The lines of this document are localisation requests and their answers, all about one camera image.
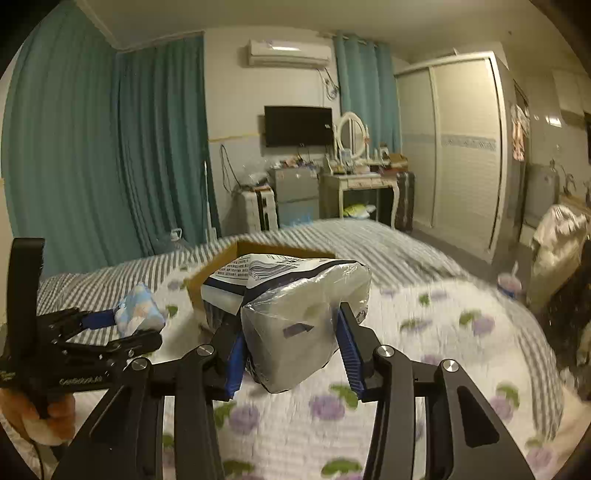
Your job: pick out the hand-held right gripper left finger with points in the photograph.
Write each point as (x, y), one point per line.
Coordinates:
(234, 367)

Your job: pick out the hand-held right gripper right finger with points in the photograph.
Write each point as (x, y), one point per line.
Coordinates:
(349, 355)

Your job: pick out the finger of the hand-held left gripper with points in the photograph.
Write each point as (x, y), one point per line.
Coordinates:
(134, 344)
(99, 319)

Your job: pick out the small blue printed tissue packet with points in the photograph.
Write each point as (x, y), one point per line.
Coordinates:
(138, 309)

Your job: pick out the white plastic-wrapped tissue pack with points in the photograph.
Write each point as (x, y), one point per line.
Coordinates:
(295, 318)

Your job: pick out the brown cardboard box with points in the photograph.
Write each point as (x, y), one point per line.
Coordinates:
(214, 265)

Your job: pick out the person's left hand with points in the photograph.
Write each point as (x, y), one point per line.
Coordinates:
(60, 415)

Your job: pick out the white floral quilt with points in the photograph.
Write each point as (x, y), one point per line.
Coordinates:
(438, 350)

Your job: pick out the clear water jug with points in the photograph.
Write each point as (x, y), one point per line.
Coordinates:
(173, 244)

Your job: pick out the floral quilt bed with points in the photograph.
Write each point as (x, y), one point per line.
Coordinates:
(397, 244)

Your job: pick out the yellow green plush toy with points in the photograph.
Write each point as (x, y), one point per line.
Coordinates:
(356, 211)

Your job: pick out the white suitcase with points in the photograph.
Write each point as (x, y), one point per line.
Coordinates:
(254, 210)

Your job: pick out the dark suitcase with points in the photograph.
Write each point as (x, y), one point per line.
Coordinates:
(405, 201)

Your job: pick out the grey mini fridge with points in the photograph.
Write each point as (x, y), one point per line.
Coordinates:
(295, 194)

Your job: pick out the cream dressing table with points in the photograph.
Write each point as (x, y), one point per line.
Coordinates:
(360, 182)

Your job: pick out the purple drink cup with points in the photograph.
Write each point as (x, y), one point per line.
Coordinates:
(510, 282)

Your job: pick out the wide teal curtain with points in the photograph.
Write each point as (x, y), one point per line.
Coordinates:
(60, 138)

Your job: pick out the white oval vanity mirror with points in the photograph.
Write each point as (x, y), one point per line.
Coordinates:
(349, 134)

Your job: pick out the dark cloth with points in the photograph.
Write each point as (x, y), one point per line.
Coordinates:
(570, 332)

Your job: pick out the white sliding-door wardrobe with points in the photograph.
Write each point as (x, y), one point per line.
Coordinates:
(457, 152)

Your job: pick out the cream cloth pile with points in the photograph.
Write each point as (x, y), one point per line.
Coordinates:
(556, 249)

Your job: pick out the narrow teal curtain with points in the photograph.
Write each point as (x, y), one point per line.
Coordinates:
(364, 97)

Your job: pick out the white air conditioner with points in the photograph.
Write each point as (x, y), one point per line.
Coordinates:
(290, 53)

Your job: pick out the black wall television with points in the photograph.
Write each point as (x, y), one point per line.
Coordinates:
(298, 126)

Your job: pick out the wall poster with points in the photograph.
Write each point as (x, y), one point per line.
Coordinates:
(519, 134)

